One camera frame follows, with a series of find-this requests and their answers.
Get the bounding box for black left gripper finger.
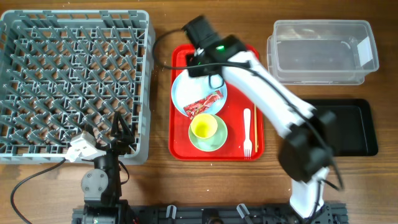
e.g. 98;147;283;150
110;111;121;138
119;115;135;142

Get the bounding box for light blue plate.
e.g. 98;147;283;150
171;70;228;116

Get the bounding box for red snack wrapper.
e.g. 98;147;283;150
183;90;223;119

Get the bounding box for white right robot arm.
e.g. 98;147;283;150
182;16;340;222

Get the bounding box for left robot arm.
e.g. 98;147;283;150
72;112;139;224

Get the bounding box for grey dishwasher rack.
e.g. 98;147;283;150
1;10;155;165

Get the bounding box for clear plastic waste bin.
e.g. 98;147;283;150
267;19;379;85

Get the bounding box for black waste tray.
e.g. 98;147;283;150
306;98;379;157

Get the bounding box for red plastic tray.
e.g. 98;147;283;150
168;44;265;162

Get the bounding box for wooden chopstick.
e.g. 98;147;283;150
254;105;258;154

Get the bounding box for yellow cup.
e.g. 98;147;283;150
190;113;218;139

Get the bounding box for green saucer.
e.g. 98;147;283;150
188;115;228;152

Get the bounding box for white plastic fork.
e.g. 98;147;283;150
243;108;252;158

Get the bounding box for white label in bin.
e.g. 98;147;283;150
357;37;373;67

